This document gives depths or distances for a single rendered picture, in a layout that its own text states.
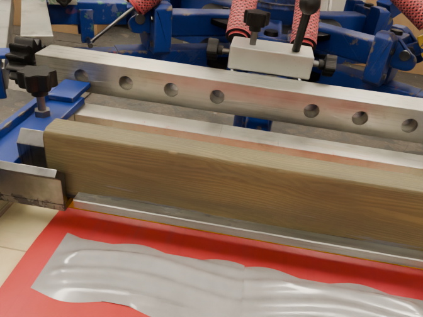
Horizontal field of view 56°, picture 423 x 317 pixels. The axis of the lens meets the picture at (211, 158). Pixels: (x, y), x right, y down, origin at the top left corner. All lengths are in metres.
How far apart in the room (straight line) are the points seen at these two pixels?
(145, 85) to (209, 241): 0.27
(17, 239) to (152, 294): 0.15
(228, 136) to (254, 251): 0.18
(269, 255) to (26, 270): 0.23
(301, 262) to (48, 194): 0.26
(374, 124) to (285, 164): 0.27
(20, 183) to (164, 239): 0.15
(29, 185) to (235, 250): 0.21
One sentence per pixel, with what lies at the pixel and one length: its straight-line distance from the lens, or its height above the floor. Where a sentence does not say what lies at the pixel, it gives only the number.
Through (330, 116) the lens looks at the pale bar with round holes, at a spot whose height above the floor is 1.01.
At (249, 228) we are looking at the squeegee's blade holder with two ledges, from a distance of 0.38.
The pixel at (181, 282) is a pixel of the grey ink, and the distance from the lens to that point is 0.37.
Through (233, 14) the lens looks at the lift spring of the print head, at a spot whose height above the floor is 1.08.
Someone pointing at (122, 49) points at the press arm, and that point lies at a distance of 1.04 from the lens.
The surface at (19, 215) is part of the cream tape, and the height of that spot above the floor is 0.95.
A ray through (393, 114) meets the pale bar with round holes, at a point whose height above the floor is 1.03.
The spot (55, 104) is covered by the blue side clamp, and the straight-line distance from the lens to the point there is 0.58.
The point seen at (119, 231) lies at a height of 0.95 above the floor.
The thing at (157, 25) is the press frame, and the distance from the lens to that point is 0.98.
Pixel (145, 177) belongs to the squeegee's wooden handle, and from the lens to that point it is 0.37.
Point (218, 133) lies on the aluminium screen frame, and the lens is 0.53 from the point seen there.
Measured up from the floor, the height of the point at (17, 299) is 0.95.
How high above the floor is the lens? 1.24
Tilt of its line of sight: 32 degrees down
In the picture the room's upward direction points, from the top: 7 degrees clockwise
